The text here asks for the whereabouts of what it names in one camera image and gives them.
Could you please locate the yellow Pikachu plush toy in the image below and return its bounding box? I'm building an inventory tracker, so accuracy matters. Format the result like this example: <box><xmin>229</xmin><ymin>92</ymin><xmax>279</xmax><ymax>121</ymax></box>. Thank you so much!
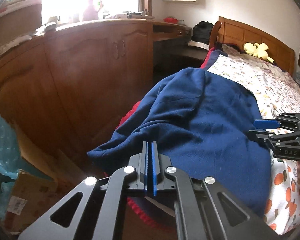
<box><xmin>244</xmin><ymin>42</ymin><xmax>274</xmax><ymax>64</ymax></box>

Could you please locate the long wooden desk cabinet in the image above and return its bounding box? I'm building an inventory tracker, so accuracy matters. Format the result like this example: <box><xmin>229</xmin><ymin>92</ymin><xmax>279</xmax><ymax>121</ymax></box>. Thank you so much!
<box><xmin>0</xmin><ymin>19</ymin><xmax>188</xmax><ymax>165</ymax></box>

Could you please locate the cardboard box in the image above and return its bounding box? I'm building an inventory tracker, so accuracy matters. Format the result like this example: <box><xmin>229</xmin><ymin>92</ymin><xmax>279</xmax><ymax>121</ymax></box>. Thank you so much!
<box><xmin>3</xmin><ymin>122</ymin><xmax>86</xmax><ymax>233</ymax></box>

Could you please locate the wooden chair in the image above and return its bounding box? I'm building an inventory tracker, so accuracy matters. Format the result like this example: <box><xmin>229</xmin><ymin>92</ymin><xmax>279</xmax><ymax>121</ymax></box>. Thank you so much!
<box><xmin>209</xmin><ymin>21</ymin><xmax>221</xmax><ymax>49</ymax></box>

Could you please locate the pink floral quilt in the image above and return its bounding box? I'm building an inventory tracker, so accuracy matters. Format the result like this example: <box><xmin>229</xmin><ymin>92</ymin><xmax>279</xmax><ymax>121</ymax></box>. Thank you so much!
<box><xmin>221</xmin><ymin>44</ymin><xmax>297</xmax><ymax>87</ymax></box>

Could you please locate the wooden bed headboard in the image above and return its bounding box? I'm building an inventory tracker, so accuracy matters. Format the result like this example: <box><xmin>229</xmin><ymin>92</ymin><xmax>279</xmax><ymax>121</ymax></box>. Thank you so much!
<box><xmin>218</xmin><ymin>16</ymin><xmax>295</xmax><ymax>75</ymax></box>

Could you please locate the orange floral bed sheet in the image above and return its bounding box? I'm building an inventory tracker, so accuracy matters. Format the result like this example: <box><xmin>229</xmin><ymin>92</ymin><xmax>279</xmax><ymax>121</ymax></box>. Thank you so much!
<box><xmin>207</xmin><ymin>53</ymin><xmax>300</xmax><ymax>235</ymax></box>

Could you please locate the navy blue blazer jacket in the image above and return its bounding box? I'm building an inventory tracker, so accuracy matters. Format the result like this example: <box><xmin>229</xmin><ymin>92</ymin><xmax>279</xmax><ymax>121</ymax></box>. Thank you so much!
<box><xmin>86</xmin><ymin>67</ymin><xmax>272</xmax><ymax>218</ymax></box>

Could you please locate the black backpack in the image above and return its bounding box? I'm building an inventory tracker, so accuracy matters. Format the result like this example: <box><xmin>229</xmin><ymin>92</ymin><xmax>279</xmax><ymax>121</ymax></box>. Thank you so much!
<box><xmin>192</xmin><ymin>21</ymin><xmax>214</xmax><ymax>44</ymax></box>

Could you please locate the teal bubble wrap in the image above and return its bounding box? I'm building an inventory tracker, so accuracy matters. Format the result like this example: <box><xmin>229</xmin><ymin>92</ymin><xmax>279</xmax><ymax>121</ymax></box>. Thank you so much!
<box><xmin>0</xmin><ymin>115</ymin><xmax>50</xmax><ymax>222</ymax></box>

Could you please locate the red bowl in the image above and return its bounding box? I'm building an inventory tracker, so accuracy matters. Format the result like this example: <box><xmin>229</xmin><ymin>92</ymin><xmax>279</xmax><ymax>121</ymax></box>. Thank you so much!
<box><xmin>163</xmin><ymin>17</ymin><xmax>179</xmax><ymax>24</ymax></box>

